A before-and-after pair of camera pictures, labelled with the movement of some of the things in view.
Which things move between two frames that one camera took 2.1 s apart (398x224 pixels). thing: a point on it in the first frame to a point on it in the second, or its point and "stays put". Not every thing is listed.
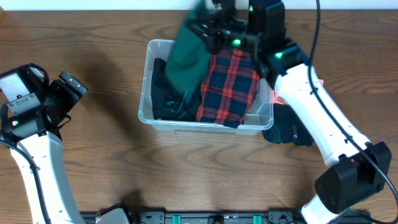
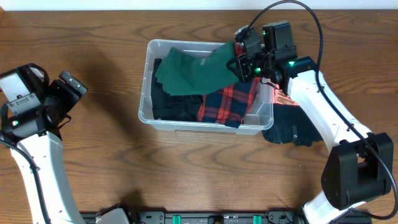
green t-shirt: (189, 56) to (180, 74)
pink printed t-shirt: (279, 99) stays put
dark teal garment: (288, 127) stays put
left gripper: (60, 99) stays put
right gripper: (217, 34) to (245, 71)
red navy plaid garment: (229, 88) stays put
